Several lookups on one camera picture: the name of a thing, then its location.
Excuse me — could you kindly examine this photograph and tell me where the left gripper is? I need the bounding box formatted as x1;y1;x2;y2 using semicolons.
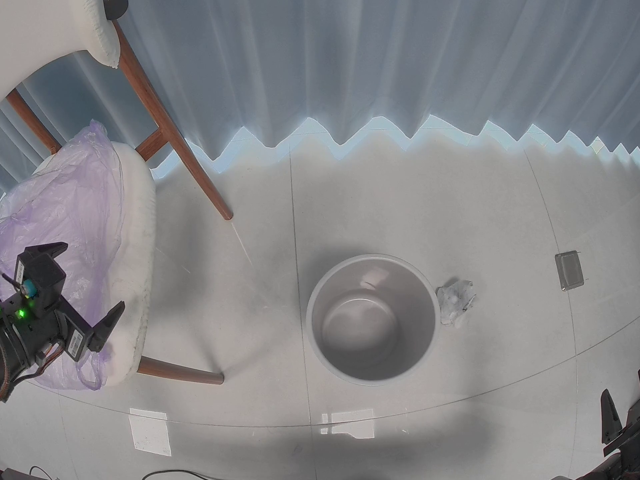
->
9;241;126;365

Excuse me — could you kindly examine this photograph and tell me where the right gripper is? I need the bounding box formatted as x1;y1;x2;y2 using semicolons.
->
601;389;640;460

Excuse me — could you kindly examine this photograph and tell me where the purple plastic bag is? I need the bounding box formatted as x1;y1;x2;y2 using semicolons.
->
0;119;126;392

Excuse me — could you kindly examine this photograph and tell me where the white trash bin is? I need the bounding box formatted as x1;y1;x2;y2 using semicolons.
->
305;253;442;387

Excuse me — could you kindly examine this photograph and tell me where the white cushioned wooden chair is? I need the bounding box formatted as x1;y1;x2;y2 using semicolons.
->
0;0;234;389

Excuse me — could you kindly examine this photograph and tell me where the crumpled clear wrapper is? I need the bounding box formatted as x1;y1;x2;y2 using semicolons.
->
435;278;478;327

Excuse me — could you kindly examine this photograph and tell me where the white curtain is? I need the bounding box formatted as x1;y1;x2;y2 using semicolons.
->
0;0;640;191

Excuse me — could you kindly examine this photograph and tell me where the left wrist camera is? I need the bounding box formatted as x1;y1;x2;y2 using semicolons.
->
14;253;67;322

